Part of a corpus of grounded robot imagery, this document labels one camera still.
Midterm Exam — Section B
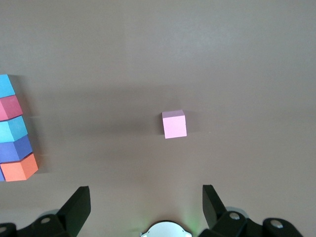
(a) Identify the pink foam cube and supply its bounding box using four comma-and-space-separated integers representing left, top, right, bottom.
161, 110, 188, 140

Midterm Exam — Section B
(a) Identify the red foam cube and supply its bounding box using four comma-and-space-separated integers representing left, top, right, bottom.
0, 95, 24, 121

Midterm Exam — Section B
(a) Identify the brown table cover sheet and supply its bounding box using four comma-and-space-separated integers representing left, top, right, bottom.
0, 0, 316, 237

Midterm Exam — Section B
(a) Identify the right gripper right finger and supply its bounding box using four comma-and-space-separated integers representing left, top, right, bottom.
198, 184, 303, 237

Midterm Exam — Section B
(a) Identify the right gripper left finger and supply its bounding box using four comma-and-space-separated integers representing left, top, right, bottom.
0, 186, 91, 237

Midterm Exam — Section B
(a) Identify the orange foam cube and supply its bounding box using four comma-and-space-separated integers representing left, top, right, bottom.
0, 153, 39, 182

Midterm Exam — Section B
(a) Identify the blue foam cube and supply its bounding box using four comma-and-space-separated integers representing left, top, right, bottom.
0, 74, 16, 98
0, 115, 29, 143

